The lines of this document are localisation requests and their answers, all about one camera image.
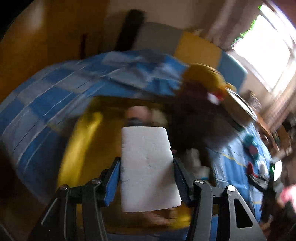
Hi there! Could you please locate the red plush item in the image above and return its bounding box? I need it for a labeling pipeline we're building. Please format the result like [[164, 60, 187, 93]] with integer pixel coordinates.
[[246, 162, 257, 177]]

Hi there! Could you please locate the white protein powder can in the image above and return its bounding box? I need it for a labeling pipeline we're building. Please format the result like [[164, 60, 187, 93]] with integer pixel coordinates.
[[206, 87, 258, 144]]

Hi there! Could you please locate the person's right hand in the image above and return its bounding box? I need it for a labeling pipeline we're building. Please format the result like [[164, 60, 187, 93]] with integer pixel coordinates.
[[280, 185, 296, 210]]

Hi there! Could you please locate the grey yellow blue headboard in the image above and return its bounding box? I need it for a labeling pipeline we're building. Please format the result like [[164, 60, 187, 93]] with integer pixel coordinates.
[[133, 22, 247, 90]]

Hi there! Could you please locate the pink yarn skein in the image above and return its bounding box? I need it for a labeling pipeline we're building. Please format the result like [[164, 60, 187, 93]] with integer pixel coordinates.
[[125, 106, 152, 126]]

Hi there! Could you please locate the gold tray box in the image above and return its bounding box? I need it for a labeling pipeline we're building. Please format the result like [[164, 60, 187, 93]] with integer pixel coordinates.
[[57, 96, 192, 235]]

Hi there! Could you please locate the wooden wardrobe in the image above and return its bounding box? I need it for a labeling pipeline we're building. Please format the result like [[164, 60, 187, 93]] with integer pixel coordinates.
[[1, 1, 109, 100]]

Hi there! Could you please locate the white sponge block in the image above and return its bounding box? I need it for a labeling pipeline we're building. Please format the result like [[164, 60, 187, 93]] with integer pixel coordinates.
[[120, 126, 182, 212]]

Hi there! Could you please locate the clear plastic bag of cotton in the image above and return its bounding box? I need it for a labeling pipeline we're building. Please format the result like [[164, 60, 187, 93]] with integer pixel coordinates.
[[257, 160, 268, 175]]

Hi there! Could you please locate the yellow plush bear toy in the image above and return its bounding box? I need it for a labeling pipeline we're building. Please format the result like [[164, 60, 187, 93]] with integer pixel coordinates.
[[182, 63, 237, 100]]

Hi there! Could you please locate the pink striped curtain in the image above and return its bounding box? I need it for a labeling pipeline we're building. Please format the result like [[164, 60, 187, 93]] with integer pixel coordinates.
[[189, 1, 262, 50]]

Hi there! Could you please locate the white gloves blue band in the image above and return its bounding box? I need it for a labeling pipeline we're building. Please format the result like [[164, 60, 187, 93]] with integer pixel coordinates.
[[184, 149, 210, 180]]

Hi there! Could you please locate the teal plush doll pink dress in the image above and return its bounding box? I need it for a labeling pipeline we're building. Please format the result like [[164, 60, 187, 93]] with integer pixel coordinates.
[[243, 134, 259, 160]]

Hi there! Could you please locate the wooden desk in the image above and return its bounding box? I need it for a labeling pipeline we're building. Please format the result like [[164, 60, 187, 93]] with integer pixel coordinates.
[[255, 111, 280, 153]]

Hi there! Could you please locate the dark maroon box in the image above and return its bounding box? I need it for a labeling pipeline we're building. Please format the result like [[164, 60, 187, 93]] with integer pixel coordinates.
[[168, 81, 220, 132]]

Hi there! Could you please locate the blue plaid bed sheet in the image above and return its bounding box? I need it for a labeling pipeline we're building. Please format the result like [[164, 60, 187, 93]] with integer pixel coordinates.
[[0, 48, 273, 241]]

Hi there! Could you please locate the black rolled mat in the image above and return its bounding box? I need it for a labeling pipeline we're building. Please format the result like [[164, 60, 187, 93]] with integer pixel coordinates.
[[114, 9, 145, 52]]

